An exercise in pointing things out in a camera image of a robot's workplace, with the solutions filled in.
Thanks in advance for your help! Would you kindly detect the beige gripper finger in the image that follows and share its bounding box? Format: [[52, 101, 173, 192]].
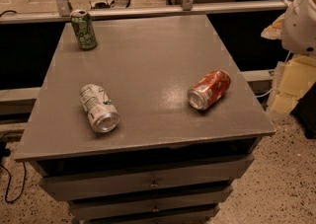
[[269, 55, 316, 114]]

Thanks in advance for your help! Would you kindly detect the silver 7up can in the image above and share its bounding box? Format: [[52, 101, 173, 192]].
[[80, 84, 119, 133]]

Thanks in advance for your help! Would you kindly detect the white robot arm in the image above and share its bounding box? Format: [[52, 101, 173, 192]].
[[269, 0, 316, 114]]

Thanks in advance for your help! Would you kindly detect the orange soda can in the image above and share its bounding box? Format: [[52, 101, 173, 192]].
[[188, 70, 231, 111]]

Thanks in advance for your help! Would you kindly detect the green soda can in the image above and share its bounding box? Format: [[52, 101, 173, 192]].
[[70, 10, 97, 50]]

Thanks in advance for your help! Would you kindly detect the grey drawer cabinet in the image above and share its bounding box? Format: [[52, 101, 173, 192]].
[[15, 16, 275, 224]]

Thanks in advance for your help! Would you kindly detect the white cable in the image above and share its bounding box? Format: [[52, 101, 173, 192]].
[[255, 87, 275, 99]]

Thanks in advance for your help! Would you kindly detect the black floor cable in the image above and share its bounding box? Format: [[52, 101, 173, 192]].
[[0, 140, 28, 204]]

